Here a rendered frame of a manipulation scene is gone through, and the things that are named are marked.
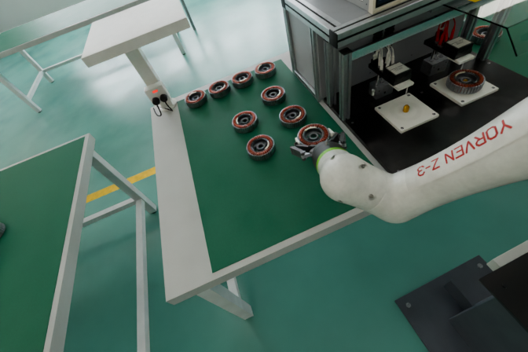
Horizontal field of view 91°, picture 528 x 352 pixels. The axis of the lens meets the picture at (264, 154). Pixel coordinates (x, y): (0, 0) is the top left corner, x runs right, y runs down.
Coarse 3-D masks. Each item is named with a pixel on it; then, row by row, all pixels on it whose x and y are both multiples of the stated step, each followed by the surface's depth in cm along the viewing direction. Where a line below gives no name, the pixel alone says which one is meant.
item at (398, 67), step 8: (368, 64) 99; (376, 64) 97; (384, 64) 95; (392, 64) 91; (400, 64) 90; (376, 72) 96; (384, 72) 92; (392, 72) 89; (400, 72) 88; (408, 72) 88; (376, 80) 99; (392, 80) 90; (400, 80) 89; (408, 80) 90; (400, 88) 89
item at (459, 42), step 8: (424, 40) 100; (432, 40) 99; (456, 40) 92; (464, 40) 91; (432, 48) 98; (440, 48) 95; (448, 48) 92; (456, 48) 89; (464, 48) 89; (432, 56) 101; (440, 56) 102; (448, 56) 93; (456, 56) 91; (464, 56) 92; (472, 56) 91
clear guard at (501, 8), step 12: (456, 0) 82; (468, 0) 80; (480, 0) 79; (492, 0) 77; (504, 0) 76; (516, 0) 74; (468, 12) 76; (480, 12) 75; (492, 12) 74; (504, 12) 72; (516, 12) 71; (504, 24) 69; (516, 24) 68; (516, 36) 68; (516, 48) 68
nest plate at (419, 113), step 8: (408, 96) 99; (384, 104) 99; (392, 104) 98; (400, 104) 97; (416, 104) 95; (424, 104) 95; (384, 112) 96; (392, 112) 96; (400, 112) 95; (408, 112) 94; (416, 112) 93; (424, 112) 92; (432, 112) 91; (392, 120) 93; (400, 120) 92; (408, 120) 92; (416, 120) 91; (424, 120) 90; (400, 128) 90; (408, 128) 90
